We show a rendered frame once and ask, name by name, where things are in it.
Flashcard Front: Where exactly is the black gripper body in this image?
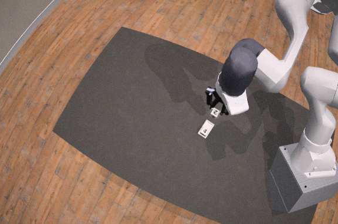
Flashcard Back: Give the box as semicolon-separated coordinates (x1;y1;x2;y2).
212;88;224;104

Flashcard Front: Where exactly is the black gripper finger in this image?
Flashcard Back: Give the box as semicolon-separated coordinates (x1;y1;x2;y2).
205;86;219;114
217;104;229;119

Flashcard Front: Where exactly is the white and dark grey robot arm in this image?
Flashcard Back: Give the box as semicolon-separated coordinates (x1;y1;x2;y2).
215;0;338;179

